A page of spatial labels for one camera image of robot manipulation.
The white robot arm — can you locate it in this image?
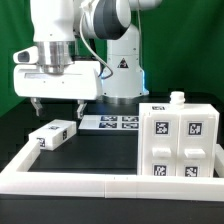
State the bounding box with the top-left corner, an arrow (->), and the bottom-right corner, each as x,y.
13,0 -> 162,117

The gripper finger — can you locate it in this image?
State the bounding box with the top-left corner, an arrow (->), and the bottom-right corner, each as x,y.
31,98 -> 43,116
76,100 -> 87,119

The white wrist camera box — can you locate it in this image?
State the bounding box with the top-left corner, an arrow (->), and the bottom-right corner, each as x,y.
13,46 -> 39,64

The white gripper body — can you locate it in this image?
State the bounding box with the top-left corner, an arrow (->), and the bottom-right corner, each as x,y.
14,61 -> 102,100

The white cabinet body box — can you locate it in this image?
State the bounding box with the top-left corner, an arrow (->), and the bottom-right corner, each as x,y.
137,91 -> 219,177

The white cabinet top block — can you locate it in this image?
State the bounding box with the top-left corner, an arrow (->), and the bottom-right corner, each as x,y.
29,119 -> 76,151

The white marker base plate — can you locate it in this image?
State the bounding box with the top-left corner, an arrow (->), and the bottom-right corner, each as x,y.
79,115 -> 139,131

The white cabinet door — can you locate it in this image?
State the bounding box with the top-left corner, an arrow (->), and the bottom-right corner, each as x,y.
144,113 -> 179,176
176,114 -> 215,177

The white U-shaped fence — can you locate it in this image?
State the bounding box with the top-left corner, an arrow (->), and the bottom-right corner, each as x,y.
0,141 -> 224,202

